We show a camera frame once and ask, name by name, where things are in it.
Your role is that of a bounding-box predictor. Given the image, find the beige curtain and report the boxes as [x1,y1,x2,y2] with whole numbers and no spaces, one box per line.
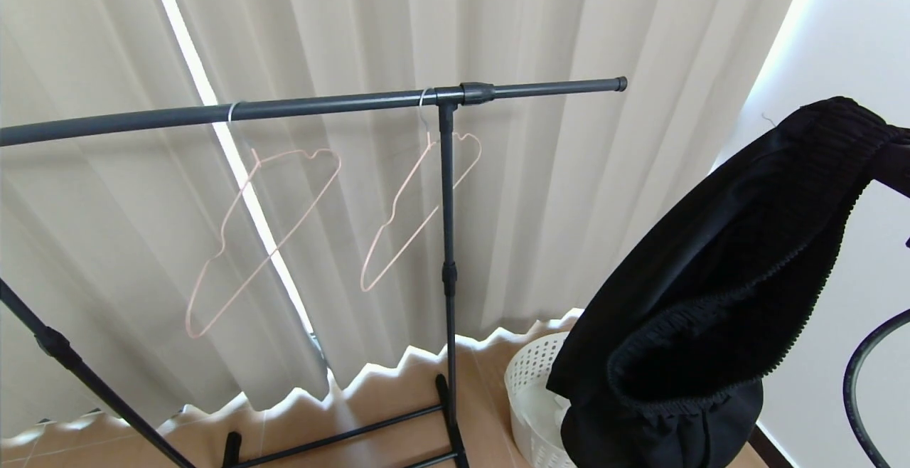
[0,0,811,433]

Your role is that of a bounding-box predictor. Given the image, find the black cable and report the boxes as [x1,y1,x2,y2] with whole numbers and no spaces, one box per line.
[842,308,910,468]

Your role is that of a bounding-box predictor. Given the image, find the black clothes rack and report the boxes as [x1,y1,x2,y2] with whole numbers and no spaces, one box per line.
[0,77,628,468]

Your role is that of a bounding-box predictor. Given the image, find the pink clothes hanger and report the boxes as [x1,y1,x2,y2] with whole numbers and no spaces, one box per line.
[186,102,342,339]
[360,88,483,292]

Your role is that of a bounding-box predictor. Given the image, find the black shorts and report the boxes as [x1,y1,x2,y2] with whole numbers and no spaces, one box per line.
[546,96,910,468]

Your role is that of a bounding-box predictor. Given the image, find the white laundry basket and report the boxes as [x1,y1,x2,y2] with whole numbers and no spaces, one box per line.
[504,331,594,468]

